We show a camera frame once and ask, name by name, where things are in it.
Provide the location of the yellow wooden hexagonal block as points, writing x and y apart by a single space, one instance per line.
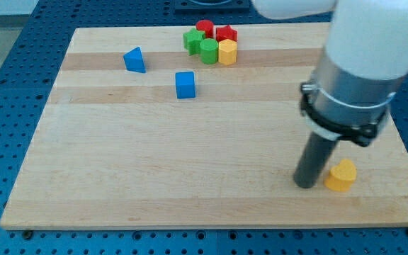
227 54

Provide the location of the red wooden star block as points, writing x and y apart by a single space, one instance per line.
226 33

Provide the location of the yellow wooden heart block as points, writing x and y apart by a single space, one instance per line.
342 176

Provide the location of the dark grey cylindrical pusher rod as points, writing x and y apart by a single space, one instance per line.
314 158

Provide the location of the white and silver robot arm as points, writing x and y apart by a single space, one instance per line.
362 65

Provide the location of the green wooden star block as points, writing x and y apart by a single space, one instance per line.
192 40

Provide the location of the blue wooden cube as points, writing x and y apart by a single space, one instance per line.
185 85

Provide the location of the green wooden cylinder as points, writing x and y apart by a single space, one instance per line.
209 51

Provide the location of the light wooden board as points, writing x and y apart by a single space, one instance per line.
116 149

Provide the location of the red wooden cylinder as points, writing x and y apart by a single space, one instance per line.
207 26

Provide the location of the blue wooden triangular prism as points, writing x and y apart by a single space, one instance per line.
134 61

